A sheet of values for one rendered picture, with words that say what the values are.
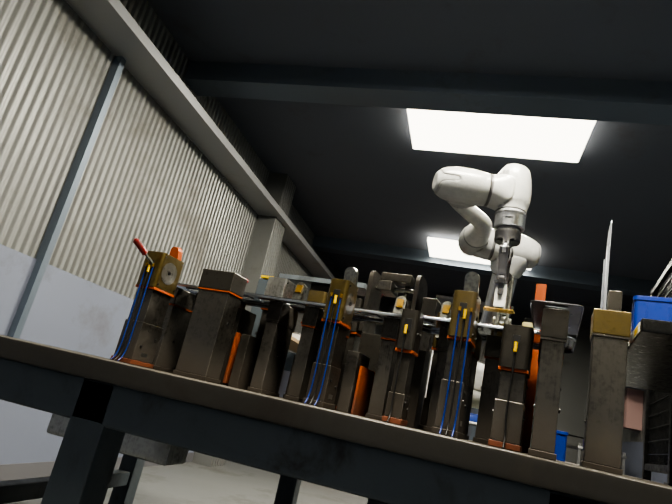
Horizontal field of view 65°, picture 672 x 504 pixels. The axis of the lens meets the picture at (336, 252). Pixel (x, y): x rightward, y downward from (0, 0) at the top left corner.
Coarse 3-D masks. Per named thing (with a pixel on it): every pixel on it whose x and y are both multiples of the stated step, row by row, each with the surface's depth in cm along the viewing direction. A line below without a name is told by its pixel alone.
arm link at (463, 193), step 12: (444, 168) 160; (456, 168) 159; (468, 168) 159; (444, 180) 158; (456, 180) 157; (468, 180) 156; (480, 180) 156; (444, 192) 159; (456, 192) 157; (468, 192) 156; (480, 192) 156; (456, 204) 162; (468, 204) 160; (480, 204) 159; (468, 216) 180; (480, 216) 183; (468, 228) 203; (480, 228) 188; (468, 240) 204; (480, 240) 199
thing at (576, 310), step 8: (536, 304) 111; (544, 304) 109; (560, 304) 107; (568, 304) 105; (536, 312) 117; (576, 312) 110; (536, 320) 124; (576, 320) 116; (536, 328) 132; (568, 328) 125; (576, 328) 123
